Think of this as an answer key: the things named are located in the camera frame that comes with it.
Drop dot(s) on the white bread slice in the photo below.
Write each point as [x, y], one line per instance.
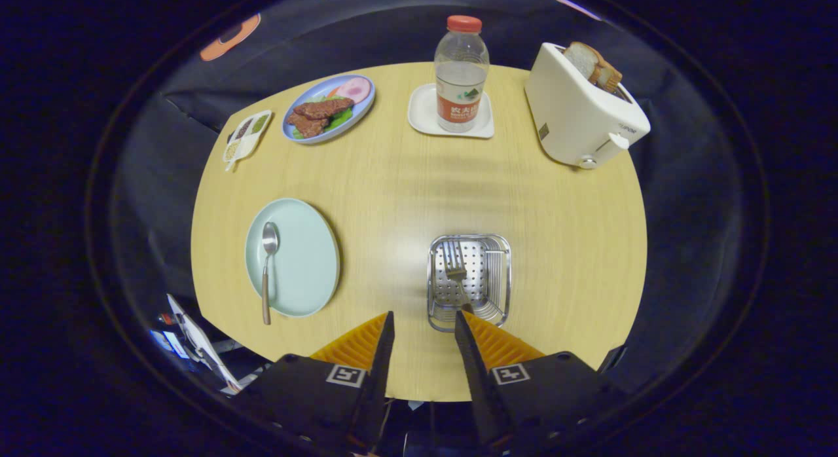
[581, 57]

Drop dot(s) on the white board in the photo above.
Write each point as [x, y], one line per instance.
[196, 342]

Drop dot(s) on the blue lit screen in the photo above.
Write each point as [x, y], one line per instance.
[171, 344]

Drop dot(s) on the white divided seasoning dish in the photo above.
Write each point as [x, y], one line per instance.
[245, 139]

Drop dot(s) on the perforated metal basket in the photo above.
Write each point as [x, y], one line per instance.
[497, 274]

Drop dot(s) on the brown meat slice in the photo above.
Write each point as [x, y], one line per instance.
[324, 107]
[308, 126]

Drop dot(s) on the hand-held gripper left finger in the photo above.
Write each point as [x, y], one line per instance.
[383, 378]

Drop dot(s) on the black backdrop cloth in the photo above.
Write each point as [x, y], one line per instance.
[393, 38]

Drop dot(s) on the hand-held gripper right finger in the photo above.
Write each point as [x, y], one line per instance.
[478, 385]

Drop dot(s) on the toasted brown bread slice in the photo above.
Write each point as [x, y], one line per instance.
[609, 76]

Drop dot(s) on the pale green round plate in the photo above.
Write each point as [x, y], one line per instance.
[304, 260]

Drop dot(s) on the green lettuce leaf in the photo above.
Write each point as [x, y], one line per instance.
[340, 120]

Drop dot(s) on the clear red-capped water bottle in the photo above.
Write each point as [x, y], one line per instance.
[461, 77]

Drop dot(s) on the pink ham slice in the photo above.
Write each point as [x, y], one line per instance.
[355, 89]

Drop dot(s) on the blue oval plate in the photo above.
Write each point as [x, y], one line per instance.
[364, 110]

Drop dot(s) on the white square coaster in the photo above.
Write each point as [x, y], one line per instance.
[422, 113]

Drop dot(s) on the white toaster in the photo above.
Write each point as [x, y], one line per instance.
[569, 116]

